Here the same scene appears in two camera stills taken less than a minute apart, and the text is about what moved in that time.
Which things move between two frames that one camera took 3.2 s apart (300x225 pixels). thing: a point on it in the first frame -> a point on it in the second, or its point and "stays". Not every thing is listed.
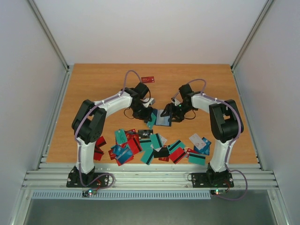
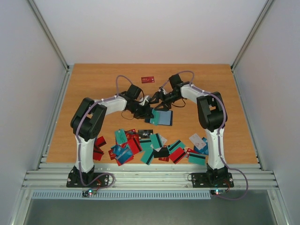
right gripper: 175,112 -> 162,98
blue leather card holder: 165,121 stays
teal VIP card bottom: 151,123 -> 155,120
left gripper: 146,116 stays
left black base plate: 73,180 stays
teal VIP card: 121,136 stays
